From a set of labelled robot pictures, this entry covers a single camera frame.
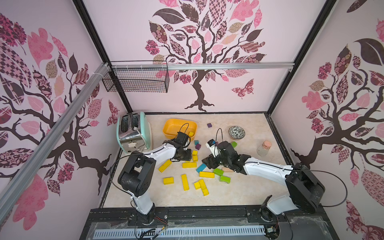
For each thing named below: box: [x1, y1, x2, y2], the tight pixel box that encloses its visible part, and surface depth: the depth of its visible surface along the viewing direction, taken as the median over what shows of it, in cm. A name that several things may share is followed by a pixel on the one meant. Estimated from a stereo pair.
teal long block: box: [196, 163, 207, 173], surface depth 92 cm
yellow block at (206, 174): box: [199, 171, 215, 178], surface depth 89 cm
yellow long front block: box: [198, 179, 210, 196], surface depth 84 cm
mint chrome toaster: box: [116, 111, 152, 154], surface depth 91 cm
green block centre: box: [213, 168, 224, 176], surface depth 89 cm
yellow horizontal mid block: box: [182, 162, 197, 169], surface depth 93 cm
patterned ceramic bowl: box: [228, 126, 246, 140], surface depth 108 cm
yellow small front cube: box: [193, 181, 201, 190], surface depth 83 cm
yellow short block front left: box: [163, 177, 175, 185], surface depth 86 cm
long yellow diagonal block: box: [158, 159, 173, 173], surface depth 92 cm
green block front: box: [219, 175, 232, 184], surface depth 87 cm
